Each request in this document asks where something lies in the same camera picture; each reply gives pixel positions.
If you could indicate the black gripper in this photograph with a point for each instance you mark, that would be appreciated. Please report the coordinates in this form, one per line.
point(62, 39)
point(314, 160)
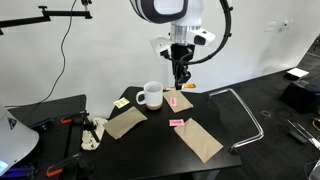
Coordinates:
point(182, 55)

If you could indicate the orange stir stick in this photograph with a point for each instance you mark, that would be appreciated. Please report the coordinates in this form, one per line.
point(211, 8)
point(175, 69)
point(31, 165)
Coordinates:
point(190, 86)

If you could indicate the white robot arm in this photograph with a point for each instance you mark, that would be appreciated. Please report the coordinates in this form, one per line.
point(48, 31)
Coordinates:
point(193, 16)

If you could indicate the white ceramic mug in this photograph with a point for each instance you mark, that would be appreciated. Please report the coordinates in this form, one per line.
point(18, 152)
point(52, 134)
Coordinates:
point(154, 98)

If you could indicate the brown paper napkin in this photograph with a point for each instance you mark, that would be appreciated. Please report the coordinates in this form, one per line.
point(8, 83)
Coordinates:
point(200, 140)
point(182, 104)

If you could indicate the pink sweetener packet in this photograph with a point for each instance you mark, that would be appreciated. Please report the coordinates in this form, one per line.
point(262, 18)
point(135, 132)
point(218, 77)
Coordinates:
point(176, 123)
point(173, 102)

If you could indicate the yellow sticky note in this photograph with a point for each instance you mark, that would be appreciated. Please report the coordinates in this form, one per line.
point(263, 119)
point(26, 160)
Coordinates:
point(121, 103)

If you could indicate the beige folded cloth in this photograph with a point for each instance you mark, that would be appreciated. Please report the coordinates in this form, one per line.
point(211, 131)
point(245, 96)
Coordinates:
point(123, 123)

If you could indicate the white crumpled cloth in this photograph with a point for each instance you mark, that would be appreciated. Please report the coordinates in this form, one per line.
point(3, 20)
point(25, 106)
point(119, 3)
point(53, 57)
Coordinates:
point(93, 133)

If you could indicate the flat white box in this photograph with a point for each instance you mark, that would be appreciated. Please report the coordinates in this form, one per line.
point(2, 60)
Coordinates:
point(297, 72)

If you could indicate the black equipment case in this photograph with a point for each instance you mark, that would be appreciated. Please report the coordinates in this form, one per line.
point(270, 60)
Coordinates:
point(300, 98)

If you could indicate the black clamped mounting bar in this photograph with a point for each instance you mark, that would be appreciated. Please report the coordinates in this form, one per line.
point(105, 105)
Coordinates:
point(76, 140)

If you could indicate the silver tripod stand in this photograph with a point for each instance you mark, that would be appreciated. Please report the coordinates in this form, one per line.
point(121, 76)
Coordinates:
point(301, 131)

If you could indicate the dark bar clamp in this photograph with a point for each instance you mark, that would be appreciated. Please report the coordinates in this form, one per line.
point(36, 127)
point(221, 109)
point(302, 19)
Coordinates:
point(41, 124)

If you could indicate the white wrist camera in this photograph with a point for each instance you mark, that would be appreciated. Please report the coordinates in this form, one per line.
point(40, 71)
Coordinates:
point(159, 45)

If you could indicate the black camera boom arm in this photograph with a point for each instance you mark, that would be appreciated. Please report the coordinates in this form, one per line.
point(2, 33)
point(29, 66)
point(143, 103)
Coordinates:
point(60, 14)

